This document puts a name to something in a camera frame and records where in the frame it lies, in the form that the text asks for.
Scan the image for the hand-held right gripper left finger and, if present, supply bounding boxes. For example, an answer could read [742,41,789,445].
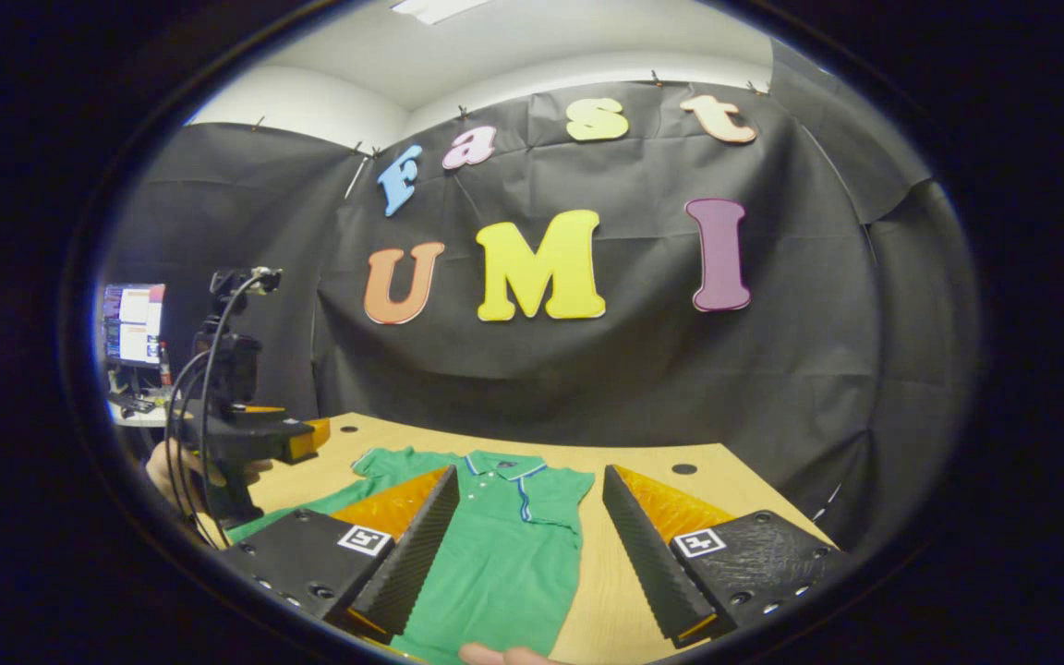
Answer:
[213,465,461,646]

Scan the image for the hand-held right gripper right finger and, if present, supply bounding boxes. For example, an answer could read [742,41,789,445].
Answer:
[600,465,861,649]

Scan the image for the green T-shirt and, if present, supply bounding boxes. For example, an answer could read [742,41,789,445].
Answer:
[225,446,596,665]

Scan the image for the white side desk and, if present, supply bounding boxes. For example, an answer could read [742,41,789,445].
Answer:
[107,365,182,428]

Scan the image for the computer monitor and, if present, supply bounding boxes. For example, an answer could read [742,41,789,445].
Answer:
[103,283,166,369]

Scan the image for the black backdrop cloth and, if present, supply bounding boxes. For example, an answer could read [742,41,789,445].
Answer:
[98,37,981,555]

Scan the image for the black cable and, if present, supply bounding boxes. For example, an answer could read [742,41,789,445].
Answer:
[198,268,267,548]
[163,349,215,546]

